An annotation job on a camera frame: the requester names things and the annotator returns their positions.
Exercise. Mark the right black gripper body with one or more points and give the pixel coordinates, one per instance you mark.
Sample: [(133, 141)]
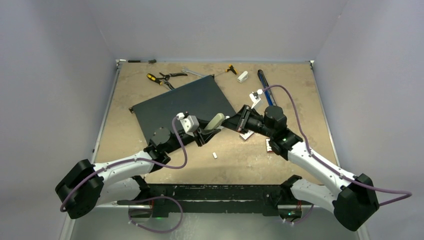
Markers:
[(253, 122)]

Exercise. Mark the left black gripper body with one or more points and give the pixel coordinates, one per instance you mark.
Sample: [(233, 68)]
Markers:
[(187, 138)]

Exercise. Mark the blue stapler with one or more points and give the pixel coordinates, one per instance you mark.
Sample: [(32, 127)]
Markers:
[(268, 93)]

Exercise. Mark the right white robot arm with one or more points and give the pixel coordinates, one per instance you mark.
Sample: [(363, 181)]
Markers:
[(350, 198)]

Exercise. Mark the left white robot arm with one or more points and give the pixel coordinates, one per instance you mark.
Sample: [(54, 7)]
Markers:
[(88, 185)]

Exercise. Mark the red white staple box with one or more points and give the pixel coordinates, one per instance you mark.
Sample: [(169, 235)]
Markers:
[(246, 135)]

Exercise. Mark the open staple box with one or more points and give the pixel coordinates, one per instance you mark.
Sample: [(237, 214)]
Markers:
[(268, 146)]

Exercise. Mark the small yellow black screwdriver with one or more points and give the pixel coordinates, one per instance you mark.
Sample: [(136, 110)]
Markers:
[(230, 68)]

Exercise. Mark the silver wrench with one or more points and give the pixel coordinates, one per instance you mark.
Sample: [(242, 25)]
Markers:
[(186, 70)]

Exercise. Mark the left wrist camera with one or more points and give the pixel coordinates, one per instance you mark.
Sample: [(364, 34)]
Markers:
[(189, 122)]

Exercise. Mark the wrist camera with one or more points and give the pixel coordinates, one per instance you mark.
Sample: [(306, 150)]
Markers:
[(255, 97), (189, 122)]

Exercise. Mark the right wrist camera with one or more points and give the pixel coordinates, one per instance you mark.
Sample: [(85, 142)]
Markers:
[(255, 97)]

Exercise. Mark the dark flat network switch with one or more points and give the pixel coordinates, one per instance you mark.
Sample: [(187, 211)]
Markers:
[(202, 98)]

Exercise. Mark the black handled cutters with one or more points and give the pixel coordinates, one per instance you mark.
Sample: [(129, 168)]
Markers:
[(166, 77)]

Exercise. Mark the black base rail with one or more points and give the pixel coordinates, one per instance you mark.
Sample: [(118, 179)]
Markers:
[(266, 199)]

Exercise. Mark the black tool at wall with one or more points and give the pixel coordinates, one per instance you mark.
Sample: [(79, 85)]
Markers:
[(152, 61)]

